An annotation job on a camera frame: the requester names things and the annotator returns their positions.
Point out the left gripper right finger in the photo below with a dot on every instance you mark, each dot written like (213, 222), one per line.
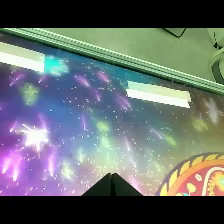
(124, 188)

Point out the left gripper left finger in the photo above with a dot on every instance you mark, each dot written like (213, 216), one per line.
(102, 188)

